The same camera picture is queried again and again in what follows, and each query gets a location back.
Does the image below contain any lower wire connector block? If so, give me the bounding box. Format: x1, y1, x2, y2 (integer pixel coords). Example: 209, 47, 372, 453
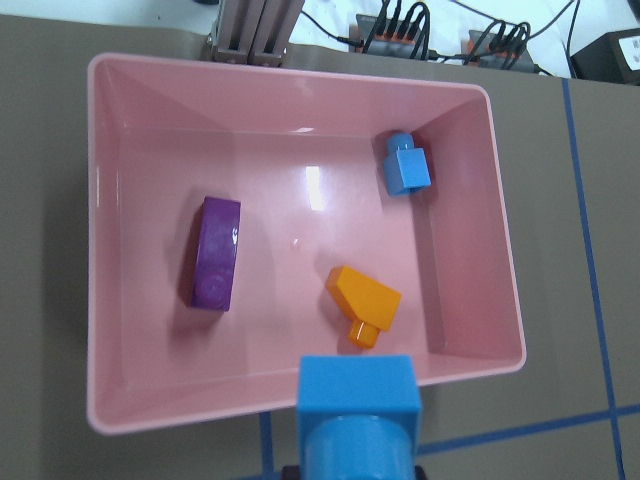
462, 20, 540, 74

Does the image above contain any long blue toy block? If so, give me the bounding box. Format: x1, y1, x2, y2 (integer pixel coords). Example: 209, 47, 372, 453
296, 355, 422, 479

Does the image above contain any aluminium frame post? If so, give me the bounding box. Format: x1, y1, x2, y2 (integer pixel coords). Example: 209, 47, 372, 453
206, 0, 304, 67

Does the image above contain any wire connector block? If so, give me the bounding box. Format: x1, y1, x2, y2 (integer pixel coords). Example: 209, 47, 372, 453
462, 20, 540, 74
348, 1, 440, 61

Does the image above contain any pink plastic box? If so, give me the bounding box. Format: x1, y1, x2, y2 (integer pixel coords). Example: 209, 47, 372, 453
87, 54, 526, 434

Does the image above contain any orange sloped toy block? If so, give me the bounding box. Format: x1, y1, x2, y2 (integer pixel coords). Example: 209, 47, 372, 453
325, 265, 402, 349

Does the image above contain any purple toy block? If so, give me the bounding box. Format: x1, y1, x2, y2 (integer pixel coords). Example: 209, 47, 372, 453
190, 196, 241, 312

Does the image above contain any upper wire connector block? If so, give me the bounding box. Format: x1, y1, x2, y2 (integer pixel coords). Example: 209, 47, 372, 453
348, 1, 440, 61

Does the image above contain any small blue toy block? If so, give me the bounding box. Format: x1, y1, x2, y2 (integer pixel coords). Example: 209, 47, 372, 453
383, 132, 431, 196

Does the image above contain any black box with label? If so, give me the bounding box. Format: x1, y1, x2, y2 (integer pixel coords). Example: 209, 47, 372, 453
571, 28, 640, 85

